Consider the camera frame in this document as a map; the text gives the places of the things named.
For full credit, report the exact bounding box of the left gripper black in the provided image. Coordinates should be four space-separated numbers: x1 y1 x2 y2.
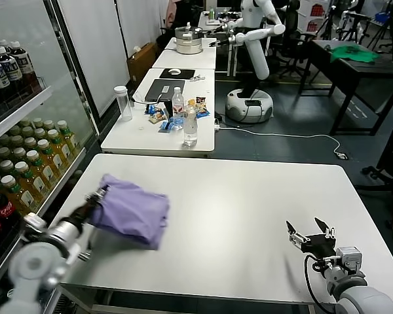
70 184 111 227

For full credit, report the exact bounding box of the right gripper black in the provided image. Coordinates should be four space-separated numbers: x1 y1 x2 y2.
285 217 337 260

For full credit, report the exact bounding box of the purple t-shirt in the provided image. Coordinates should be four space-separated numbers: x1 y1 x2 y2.
90 173 170 251

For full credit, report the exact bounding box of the yellow juice bottle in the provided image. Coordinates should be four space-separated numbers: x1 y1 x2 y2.
0 175 32 215
14 162 44 211
26 149 55 197
47 129 72 168
37 139 64 181
57 120 81 158

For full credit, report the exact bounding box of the white side table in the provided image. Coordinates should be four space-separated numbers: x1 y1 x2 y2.
100 68 216 158

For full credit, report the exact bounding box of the tall clear cylinder jar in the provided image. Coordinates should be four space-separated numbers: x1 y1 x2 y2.
113 85 133 122

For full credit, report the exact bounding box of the tan snack packet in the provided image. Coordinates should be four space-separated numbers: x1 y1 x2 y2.
149 111 168 124

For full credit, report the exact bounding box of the clear unlabelled plastic bottle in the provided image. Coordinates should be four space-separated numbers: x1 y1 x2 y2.
182 105 198 147

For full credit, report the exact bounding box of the glass door beverage cooler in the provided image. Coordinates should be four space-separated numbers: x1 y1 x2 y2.
0 0 101 314

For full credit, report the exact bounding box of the water bottle red label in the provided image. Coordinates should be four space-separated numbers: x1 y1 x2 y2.
172 86 185 119

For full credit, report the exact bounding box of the dark grey laptop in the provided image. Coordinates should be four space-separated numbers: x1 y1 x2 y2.
145 78 187 103

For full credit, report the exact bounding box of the cardboard box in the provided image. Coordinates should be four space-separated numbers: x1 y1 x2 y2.
126 42 159 83

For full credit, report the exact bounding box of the black mouse pad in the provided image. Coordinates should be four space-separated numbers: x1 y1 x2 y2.
159 67 197 80

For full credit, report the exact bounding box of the white table with pot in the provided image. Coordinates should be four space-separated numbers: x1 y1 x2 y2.
151 37 218 70

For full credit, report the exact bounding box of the black metal table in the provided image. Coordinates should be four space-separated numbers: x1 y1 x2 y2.
309 39 393 136

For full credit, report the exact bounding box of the silver steamer pot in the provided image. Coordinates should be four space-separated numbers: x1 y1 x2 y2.
174 22 204 55

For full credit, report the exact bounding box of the green cloth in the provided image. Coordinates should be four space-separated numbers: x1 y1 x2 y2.
329 44 380 64

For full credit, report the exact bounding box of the white humanoid robot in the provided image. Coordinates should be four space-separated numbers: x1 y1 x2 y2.
209 0 286 124

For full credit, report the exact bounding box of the person in pink top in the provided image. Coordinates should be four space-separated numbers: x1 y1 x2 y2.
165 0 181 27

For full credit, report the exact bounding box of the black office chair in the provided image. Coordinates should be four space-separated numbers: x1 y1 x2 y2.
274 0 310 78

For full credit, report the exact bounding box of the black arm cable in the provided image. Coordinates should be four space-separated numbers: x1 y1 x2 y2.
302 254 339 314

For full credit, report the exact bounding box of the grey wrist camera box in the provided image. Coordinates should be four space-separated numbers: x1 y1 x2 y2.
335 247 362 272

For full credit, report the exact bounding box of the black laptop cable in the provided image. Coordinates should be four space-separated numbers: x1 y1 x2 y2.
132 93 164 106

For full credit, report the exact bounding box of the white power cable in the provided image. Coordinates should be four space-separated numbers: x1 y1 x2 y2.
215 126 348 160

